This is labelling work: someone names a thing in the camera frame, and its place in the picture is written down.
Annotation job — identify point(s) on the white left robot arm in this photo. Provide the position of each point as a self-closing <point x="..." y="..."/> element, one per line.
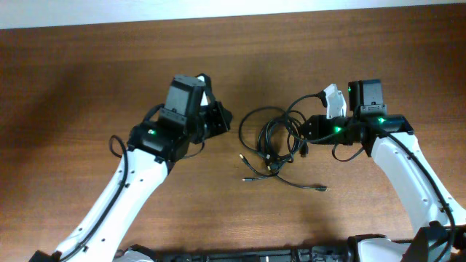
<point x="190" y="115"/>

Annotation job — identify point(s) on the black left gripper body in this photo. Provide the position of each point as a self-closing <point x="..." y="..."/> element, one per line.
<point x="210" y="119"/>

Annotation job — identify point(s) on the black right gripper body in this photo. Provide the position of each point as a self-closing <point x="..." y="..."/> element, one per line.
<point x="327" y="128"/>

